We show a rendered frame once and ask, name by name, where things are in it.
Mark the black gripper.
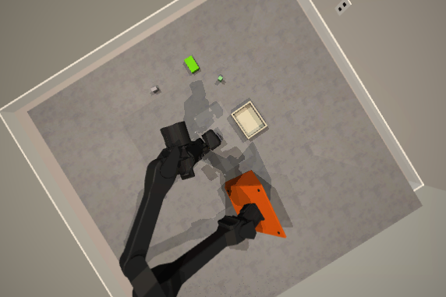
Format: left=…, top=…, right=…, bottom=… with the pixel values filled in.
left=187, top=129, right=221, bottom=162

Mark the bright green rectangular block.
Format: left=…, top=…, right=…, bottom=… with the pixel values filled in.
left=184, top=55, right=199, bottom=73

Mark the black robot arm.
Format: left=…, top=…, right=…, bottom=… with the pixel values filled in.
left=119, top=122, right=265, bottom=297

